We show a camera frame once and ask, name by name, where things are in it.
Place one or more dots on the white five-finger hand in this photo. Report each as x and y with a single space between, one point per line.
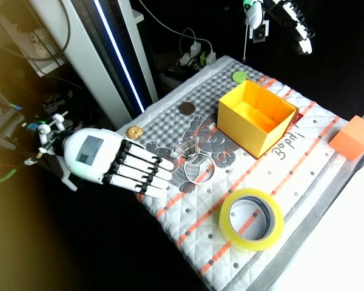
303 36
88 151

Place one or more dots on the yellow box with red lid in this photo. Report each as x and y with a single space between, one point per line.
245 127

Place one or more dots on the yellow toy butter cookie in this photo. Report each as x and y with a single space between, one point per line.
135 132

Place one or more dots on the green toy sandwich cookie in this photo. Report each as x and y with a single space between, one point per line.
240 77

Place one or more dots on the white pillar with blue light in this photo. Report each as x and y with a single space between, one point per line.
88 60

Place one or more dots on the green plug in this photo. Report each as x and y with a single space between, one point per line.
203 57

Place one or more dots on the dark brown toy sandwich cookie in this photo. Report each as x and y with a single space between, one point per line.
187 108

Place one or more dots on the white charger plug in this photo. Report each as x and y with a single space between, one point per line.
195 49

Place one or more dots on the orange block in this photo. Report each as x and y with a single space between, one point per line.
350 141

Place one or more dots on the black power adapter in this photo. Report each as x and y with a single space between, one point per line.
177 72

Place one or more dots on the white power strip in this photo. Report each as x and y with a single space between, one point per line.
185 58

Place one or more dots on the grey quilt with bear print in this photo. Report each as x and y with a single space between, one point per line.
261 182

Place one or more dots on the yellow clear tape roll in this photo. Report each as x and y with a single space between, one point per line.
251 242

